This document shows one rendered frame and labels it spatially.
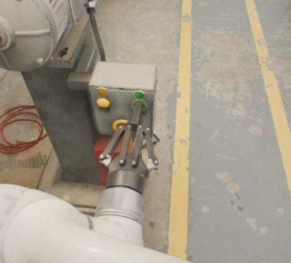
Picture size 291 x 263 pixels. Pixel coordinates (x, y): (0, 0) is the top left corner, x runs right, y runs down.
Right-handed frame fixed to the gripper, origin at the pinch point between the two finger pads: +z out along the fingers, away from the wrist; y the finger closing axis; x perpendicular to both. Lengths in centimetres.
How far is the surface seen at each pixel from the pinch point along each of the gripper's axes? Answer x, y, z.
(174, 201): -107, 16, 28
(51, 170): -78, -50, 25
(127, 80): 5.0, -3.1, 6.9
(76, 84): -4.6, -19.7, 14.1
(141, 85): 5.0, 0.4, 5.7
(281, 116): -107, 92, 104
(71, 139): -43, -31, 21
